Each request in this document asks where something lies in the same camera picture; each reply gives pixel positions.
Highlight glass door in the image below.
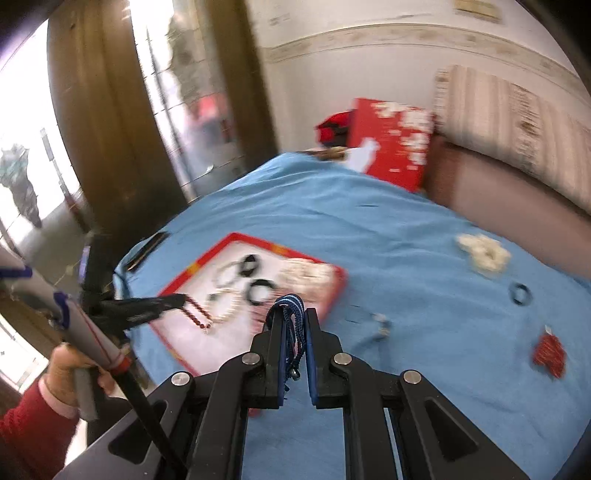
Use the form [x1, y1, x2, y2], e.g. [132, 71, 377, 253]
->
[131, 0, 252, 199]

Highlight white polka dot scrunchie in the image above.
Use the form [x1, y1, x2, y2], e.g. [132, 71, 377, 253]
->
[279, 259, 335, 296]

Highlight blue blanket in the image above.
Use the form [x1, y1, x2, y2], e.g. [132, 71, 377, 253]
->
[113, 151, 591, 480]

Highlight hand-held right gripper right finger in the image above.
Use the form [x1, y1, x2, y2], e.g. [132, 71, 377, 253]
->
[305, 308, 532, 480]

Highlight red polka dot scrunchie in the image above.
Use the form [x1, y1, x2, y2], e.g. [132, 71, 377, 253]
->
[531, 325, 568, 380]

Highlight red jewelry tray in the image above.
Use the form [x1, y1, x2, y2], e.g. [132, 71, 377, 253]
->
[152, 232, 348, 374]

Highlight person's left forearm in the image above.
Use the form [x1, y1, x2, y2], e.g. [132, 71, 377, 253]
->
[0, 376, 79, 480]

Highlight striped cushion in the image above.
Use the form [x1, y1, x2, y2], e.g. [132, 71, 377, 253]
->
[433, 65, 591, 208]

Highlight wavy black hair tie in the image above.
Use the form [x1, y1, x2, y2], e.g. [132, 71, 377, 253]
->
[245, 279, 277, 306]

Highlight black cable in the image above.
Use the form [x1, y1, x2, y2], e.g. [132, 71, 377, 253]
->
[113, 364, 188, 480]

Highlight pale jade bead bracelet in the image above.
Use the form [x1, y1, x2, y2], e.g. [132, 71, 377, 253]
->
[215, 262, 245, 288]

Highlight red bead bracelet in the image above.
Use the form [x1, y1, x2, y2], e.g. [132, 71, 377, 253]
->
[182, 298, 215, 333]

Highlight framed wall picture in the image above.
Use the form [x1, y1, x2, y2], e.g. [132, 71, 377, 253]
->
[454, 0, 503, 23]

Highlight small black hair tie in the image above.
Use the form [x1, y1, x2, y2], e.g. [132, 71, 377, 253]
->
[509, 282, 533, 306]

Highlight wooden door frame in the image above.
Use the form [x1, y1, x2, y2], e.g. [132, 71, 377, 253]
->
[46, 0, 280, 241]

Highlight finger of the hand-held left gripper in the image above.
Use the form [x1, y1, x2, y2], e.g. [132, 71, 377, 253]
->
[97, 294, 188, 333]

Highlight red and black bag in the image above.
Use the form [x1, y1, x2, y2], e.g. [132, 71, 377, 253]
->
[315, 111, 355, 149]

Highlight black cord pendant white bead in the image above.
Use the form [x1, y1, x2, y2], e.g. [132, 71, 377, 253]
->
[348, 311, 393, 344]

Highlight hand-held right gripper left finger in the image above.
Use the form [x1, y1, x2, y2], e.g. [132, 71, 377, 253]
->
[53, 308, 289, 480]

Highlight flat black phone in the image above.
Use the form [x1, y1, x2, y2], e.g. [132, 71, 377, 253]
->
[126, 232, 171, 272]

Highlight cream scrunchie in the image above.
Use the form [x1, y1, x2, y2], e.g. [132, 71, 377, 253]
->
[455, 233, 512, 278]

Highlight white pearl bracelet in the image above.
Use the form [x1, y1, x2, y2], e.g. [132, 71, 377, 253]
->
[208, 288, 243, 324]

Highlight person's left hand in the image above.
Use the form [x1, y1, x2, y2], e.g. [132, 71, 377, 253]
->
[46, 344, 116, 409]

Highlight wristwatch blue striped strap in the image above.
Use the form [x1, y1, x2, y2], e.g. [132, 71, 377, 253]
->
[265, 293, 308, 393]

